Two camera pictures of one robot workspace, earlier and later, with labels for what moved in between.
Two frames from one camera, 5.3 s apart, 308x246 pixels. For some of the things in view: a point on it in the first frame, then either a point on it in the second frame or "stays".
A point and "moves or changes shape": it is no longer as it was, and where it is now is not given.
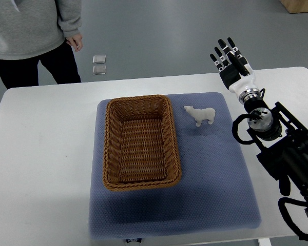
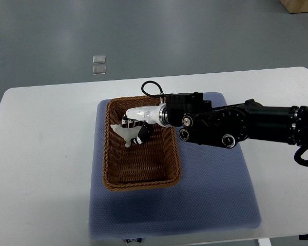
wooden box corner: (300, 6) stays
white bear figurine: (207, 114) moves or changes shape
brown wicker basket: (140, 145) stays
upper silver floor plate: (99, 59) stays
